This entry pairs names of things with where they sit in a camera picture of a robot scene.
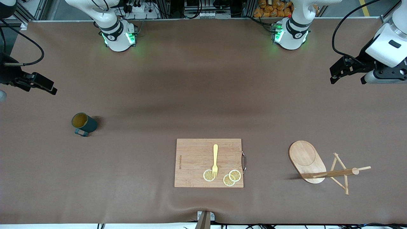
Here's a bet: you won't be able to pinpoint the dark green cup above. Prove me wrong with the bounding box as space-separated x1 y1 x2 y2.
71 112 98 137

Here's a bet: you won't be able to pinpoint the wooden peg rack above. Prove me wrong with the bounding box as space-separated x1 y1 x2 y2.
300 152 372 195

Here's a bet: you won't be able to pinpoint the orange snack bags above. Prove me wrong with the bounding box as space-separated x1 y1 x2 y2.
253 0 294 18

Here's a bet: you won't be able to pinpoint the oval wooden base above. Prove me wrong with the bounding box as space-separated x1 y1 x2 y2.
288 140 327 184

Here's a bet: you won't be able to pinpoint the brown table cover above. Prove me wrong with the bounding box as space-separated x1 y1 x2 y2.
0 17 407 225

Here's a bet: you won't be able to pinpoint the white power strip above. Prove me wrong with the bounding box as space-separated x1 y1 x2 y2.
124 0 159 19

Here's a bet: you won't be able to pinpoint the grey socket strip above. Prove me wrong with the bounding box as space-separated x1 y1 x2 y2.
184 11 231 19

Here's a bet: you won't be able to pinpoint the yellow fork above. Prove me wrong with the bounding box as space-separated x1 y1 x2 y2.
212 144 219 178

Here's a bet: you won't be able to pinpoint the wooden cutting board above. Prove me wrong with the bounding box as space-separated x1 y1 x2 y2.
174 138 247 188

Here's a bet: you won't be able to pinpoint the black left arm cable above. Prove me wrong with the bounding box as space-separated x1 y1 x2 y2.
332 0 382 64

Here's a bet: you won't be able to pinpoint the camera pole bracket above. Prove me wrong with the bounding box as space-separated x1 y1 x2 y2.
195 211 215 229

